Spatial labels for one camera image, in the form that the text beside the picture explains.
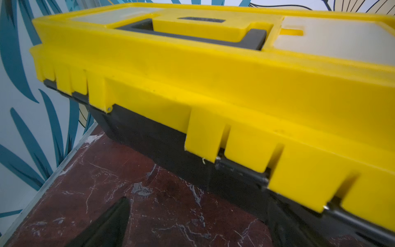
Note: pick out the yellow black toolbox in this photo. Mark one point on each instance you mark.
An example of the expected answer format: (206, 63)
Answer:
(289, 114)

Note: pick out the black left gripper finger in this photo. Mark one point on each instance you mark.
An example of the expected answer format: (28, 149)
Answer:
(108, 230)

